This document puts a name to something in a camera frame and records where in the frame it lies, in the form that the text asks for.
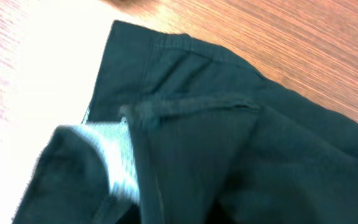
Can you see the black t-shirt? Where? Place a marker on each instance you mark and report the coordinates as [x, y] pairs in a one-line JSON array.
[[183, 131]]

